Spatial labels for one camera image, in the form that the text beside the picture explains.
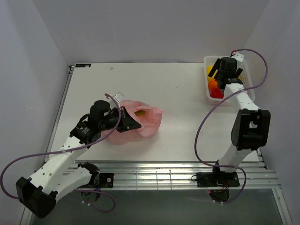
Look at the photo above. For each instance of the aluminium frame rail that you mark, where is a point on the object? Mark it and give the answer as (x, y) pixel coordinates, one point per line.
(167, 194)

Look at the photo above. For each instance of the red orange fake fruit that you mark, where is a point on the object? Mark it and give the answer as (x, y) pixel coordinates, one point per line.
(216, 93)

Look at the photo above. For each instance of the orange fake orange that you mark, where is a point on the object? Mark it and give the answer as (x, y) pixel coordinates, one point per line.
(212, 84)

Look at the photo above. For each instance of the yellow fake fruit in bag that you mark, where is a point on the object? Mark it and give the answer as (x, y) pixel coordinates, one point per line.
(140, 113)

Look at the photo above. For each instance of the yellow fake mango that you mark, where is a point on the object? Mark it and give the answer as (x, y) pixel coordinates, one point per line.
(209, 68)

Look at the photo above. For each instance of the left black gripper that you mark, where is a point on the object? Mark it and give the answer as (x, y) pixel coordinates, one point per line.
(128, 123)

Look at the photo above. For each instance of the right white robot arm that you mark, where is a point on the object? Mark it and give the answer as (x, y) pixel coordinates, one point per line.
(251, 127)

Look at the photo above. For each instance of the white plastic basket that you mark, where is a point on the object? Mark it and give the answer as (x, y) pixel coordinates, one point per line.
(210, 61)

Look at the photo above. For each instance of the pink plastic bag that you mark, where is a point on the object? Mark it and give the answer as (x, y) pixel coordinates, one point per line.
(150, 123)

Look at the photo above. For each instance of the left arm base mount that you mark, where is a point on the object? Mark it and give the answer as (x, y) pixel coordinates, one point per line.
(90, 182)

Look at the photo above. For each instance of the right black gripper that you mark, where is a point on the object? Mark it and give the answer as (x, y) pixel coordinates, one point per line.
(216, 67)

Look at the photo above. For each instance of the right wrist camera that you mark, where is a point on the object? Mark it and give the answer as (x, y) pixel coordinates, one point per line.
(238, 56)

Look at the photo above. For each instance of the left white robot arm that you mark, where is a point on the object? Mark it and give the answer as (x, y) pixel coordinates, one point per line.
(40, 192)

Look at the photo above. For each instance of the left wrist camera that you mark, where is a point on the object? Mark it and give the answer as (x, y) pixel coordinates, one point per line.
(118, 97)

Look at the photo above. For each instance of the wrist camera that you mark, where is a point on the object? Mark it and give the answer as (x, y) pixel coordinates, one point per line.
(118, 97)
(238, 56)

